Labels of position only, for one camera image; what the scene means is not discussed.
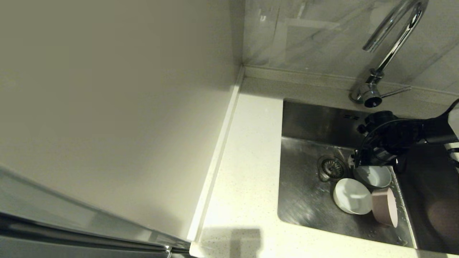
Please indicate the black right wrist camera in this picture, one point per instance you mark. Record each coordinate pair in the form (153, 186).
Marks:
(376, 120)

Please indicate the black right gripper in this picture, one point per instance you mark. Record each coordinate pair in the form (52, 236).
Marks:
(391, 143)

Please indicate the tall glossy cabinet unit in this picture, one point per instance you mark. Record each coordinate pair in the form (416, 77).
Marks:
(107, 107)

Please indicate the chrome gooseneck faucet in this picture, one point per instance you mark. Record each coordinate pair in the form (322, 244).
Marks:
(369, 94)

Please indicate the white bowl with gray outside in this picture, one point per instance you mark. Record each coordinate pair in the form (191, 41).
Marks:
(374, 176)

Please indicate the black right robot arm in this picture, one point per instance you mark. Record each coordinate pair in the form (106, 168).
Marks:
(441, 130)

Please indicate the white shallow bowl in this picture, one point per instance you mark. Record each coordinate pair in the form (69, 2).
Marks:
(353, 197)

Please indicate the chrome cabinet trim strip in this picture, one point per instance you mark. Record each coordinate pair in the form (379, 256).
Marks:
(89, 234)

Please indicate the round metal drain strainer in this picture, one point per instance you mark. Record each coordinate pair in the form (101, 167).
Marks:
(330, 168)

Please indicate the pink bowl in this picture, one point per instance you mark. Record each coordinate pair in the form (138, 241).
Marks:
(383, 208)

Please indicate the stainless steel sink basin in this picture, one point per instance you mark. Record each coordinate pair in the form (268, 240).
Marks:
(304, 200)

